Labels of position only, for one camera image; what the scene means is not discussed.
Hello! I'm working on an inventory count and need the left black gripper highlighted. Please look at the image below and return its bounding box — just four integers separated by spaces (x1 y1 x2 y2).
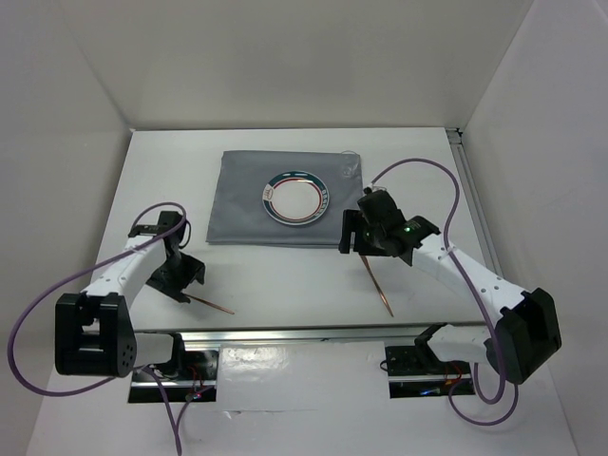
144 251 204 304

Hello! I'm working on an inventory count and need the copper knife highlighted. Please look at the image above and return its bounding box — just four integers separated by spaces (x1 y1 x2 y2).
359 255 394 318

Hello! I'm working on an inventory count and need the clear plastic cup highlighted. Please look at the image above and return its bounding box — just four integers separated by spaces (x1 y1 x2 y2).
340 150 361 180

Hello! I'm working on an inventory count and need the white plate green red rim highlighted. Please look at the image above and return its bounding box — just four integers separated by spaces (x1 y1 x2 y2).
261 171 330 226

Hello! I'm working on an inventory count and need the copper fork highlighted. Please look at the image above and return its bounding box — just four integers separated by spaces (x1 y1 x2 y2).
184 294 236 315

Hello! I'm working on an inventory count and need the grey cloth napkin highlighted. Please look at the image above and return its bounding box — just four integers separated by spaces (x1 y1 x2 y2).
206 150 363 248

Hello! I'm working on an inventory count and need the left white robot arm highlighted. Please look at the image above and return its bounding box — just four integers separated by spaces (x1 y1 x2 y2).
54 211 206 377

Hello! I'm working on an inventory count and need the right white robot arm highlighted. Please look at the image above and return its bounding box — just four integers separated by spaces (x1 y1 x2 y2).
338 190 561 385

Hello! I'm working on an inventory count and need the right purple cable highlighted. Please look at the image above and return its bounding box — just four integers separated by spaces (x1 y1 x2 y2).
370 158 520 426

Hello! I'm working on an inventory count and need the purple cable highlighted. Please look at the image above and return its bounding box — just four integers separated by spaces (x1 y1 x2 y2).
370 158 520 426
7 202 200 455

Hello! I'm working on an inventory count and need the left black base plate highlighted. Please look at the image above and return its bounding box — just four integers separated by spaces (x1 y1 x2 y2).
127 349 219 404

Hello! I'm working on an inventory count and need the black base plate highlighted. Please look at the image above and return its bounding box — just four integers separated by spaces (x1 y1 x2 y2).
379 346 475 399
127 349 219 404

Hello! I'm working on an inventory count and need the aluminium rail front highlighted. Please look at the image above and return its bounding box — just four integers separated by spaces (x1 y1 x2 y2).
74 323 523 346

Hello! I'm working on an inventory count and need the aluminium rail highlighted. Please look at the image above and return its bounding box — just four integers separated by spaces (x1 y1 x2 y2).
445 126 519 329
74 323 523 346

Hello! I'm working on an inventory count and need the aluminium rail right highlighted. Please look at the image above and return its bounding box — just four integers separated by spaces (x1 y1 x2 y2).
445 126 519 329

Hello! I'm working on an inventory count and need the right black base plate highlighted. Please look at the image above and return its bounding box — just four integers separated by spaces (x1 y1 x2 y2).
379 346 475 399

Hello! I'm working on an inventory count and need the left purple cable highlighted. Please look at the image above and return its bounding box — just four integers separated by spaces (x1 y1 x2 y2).
7 202 200 455

